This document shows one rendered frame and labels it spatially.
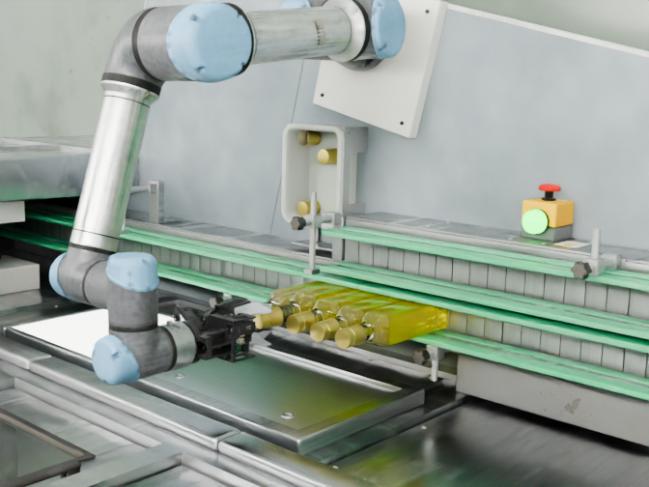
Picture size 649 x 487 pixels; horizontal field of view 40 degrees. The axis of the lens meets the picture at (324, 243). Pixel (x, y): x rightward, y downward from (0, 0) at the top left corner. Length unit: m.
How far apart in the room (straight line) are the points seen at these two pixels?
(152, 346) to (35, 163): 1.08
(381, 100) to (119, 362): 0.85
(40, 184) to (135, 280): 1.07
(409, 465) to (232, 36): 0.71
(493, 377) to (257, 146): 0.86
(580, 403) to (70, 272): 0.88
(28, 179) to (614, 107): 1.43
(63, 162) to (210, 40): 1.12
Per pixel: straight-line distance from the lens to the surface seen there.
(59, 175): 2.40
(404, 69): 1.86
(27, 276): 2.53
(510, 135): 1.75
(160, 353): 1.38
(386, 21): 1.65
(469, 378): 1.71
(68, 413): 1.67
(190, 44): 1.34
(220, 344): 1.44
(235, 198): 2.25
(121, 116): 1.45
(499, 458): 1.49
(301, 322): 1.57
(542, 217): 1.62
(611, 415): 1.59
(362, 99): 1.92
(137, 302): 1.34
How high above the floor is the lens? 2.27
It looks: 48 degrees down
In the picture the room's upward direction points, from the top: 100 degrees counter-clockwise
